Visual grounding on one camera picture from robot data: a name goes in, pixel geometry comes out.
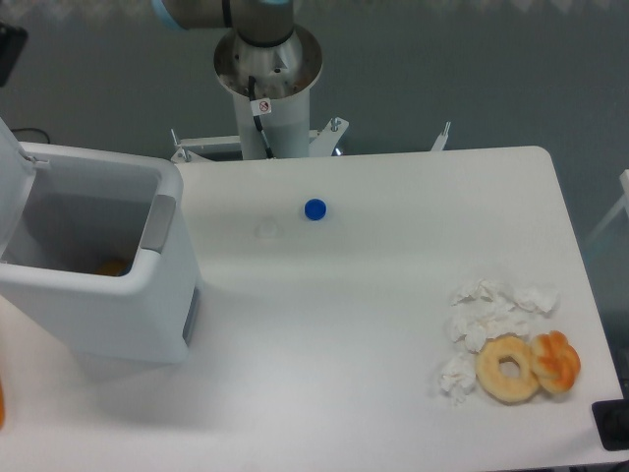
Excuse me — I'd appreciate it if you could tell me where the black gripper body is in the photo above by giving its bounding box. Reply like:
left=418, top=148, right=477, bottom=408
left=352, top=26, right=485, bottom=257
left=0, top=22, right=29, bottom=87

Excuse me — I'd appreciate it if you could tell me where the white trash can lid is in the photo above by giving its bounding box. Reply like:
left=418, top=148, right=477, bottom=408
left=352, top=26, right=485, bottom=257
left=1, top=121, right=50, bottom=263

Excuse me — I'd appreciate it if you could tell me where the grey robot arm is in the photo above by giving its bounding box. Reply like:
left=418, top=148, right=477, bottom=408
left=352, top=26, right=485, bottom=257
left=1, top=1, right=294, bottom=86

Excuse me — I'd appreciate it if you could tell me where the white trash can body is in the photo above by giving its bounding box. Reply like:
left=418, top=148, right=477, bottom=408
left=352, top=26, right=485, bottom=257
left=1, top=144, right=200, bottom=363

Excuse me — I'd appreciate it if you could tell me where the orange item inside trash can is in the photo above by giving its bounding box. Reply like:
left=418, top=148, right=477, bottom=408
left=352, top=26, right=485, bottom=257
left=95, top=260, right=131, bottom=276

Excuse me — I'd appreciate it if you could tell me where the clear plastic cap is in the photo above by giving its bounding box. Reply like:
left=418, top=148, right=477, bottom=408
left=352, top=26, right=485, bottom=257
left=254, top=217, right=283, bottom=240

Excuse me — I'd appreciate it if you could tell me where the blue bottle cap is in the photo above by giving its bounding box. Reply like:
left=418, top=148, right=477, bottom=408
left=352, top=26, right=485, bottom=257
left=303, top=198, right=327, bottom=221

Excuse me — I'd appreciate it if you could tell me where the orange object at left edge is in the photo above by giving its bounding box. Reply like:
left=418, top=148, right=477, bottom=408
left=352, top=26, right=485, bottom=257
left=0, top=377, right=7, bottom=431

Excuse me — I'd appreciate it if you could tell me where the large crumpled white tissue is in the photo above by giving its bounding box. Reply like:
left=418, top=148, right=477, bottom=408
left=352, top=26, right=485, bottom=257
left=446, top=278, right=560, bottom=354

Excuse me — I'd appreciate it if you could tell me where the small crumpled white tissue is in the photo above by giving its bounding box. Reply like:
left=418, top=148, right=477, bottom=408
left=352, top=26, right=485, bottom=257
left=438, top=353, right=477, bottom=406

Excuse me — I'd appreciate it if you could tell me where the orange glazed twisted bread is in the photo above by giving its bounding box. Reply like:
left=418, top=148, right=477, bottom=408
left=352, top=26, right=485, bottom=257
left=530, top=330, right=581, bottom=394

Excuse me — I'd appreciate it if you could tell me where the black device at table corner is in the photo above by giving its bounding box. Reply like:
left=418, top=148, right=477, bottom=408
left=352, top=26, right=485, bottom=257
left=592, top=399, right=628, bottom=451

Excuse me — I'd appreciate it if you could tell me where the black cable on floor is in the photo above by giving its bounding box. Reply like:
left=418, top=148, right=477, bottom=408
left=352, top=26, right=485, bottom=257
left=9, top=127, right=50, bottom=144

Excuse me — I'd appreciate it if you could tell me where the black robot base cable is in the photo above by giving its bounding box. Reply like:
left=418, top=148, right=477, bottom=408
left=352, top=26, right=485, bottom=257
left=247, top=74, right=275, bottom=159

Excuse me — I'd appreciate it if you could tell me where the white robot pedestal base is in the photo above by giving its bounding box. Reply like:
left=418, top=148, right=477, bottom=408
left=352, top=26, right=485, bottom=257
left=172, top=26, right=349, bottom=162

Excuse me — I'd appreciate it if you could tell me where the white table bracket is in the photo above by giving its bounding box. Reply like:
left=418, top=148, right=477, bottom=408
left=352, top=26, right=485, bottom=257
left=430, top=121, right=451, bottom=151

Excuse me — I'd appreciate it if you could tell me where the plain ring donut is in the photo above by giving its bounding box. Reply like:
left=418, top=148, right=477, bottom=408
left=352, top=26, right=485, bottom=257
left=475, top=335, right=540, bottom=404

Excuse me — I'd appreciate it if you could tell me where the white frame at right edge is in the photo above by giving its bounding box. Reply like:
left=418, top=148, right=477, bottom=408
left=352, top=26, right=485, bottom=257
left=583, top=169, right=628, bottom=262

